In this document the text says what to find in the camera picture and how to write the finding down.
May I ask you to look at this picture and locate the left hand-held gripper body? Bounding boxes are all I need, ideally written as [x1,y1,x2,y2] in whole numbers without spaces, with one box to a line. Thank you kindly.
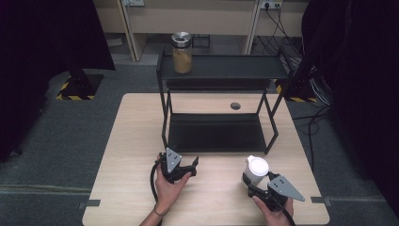
[159,147,193,185]

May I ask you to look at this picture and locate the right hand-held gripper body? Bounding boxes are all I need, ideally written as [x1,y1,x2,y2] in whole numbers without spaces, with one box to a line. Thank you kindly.
[259,175,306,212]

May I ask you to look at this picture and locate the white lidded cup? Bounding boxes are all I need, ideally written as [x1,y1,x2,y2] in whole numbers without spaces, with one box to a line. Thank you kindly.
[243,154,270,187]

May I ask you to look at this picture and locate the black metal shelf rack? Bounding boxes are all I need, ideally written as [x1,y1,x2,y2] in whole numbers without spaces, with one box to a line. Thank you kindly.
[155,46,290,156]

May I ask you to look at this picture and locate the glass jar with steel lid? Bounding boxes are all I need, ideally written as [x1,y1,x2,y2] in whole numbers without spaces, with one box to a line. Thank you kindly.
[170,30,194,75]

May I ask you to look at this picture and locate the person's right hand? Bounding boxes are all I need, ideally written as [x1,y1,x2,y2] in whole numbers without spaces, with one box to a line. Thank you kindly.
[251,196,295,226]

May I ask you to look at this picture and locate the person's left hand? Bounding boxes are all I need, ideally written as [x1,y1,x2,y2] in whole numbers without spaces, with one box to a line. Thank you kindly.
[154,169,193,215]

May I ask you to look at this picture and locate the grey floor tape piece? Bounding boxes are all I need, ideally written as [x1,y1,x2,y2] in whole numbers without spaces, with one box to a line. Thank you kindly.
[310,196,332,207]
[77,199,102,210]

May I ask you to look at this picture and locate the black stand with striped base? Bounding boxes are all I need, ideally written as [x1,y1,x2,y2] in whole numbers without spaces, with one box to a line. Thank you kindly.
[56,62,104,102]
[275,46,318,104]

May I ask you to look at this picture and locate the black curtain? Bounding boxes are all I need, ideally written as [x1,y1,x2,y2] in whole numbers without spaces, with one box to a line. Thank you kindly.
[300,0,399,218]
[0,0,116,163]

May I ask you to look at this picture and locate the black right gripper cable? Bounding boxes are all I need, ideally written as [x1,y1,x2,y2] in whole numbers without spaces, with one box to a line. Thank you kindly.
[270,194,297,226]

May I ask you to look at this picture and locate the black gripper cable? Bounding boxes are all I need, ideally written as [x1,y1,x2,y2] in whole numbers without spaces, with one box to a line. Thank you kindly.
[149,155,167,204]
[270,194,297,226]

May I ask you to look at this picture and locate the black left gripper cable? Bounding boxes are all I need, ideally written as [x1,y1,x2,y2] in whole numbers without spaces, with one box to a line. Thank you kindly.
[149,155,167,204]

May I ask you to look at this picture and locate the black floor cable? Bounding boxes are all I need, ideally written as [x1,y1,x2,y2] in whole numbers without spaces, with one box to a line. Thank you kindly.
[292,105,333,172]

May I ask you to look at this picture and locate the white cable bundle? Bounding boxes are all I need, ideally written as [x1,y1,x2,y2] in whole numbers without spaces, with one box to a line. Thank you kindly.
[309,66,334,106]

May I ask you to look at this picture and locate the black plugged power cables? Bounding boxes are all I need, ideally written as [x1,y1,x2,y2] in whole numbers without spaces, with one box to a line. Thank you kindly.
[257,3,304,57]

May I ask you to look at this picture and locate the white wall power outlet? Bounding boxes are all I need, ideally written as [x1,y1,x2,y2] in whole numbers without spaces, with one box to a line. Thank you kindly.
[123,0,146,8]
[260,0,283,10]

